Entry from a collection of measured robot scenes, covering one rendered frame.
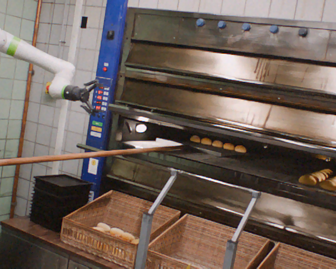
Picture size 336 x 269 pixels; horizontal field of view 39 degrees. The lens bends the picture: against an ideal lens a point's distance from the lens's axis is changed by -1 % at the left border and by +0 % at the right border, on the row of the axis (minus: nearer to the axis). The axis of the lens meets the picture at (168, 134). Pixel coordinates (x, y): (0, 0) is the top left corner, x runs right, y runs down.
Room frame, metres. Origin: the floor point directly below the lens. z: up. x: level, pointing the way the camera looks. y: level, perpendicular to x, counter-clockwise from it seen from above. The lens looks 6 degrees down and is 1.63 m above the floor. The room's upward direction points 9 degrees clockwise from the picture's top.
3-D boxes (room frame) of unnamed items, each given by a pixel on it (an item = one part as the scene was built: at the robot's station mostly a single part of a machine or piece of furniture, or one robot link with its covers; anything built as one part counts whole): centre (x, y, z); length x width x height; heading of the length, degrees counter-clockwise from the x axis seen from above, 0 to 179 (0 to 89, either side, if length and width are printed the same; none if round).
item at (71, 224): (2.91, 0.20, 0.72); 0.56 x 0.49 x 0.28; 61
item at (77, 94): (2.76, 0.53, 1.49); 0.09 x 0.07 x 0.08; 61
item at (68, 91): (2.80, 0.59, 1.49); 0.12 x 0.06 x 0.09; 151
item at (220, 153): (3.71, -0.24, 1.20); 0.55 x 0.36 x 0.03; 62
